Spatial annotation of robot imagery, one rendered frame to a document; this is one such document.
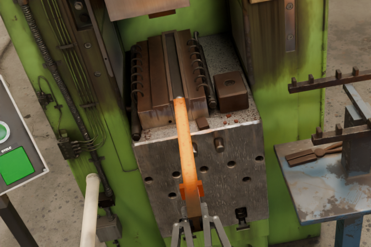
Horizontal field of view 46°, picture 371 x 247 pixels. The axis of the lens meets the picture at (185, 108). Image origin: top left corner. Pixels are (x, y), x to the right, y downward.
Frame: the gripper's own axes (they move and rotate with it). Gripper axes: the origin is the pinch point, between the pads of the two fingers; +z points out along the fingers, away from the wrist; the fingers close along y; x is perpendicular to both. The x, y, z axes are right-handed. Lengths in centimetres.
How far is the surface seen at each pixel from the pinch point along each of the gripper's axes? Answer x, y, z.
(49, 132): -109, -93, 170
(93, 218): -44, -35, 38
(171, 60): -9, -1, 68
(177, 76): -9, 0, 58
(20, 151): -4, -42, 30
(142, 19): -4, -9, 92
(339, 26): -110, 123, 231
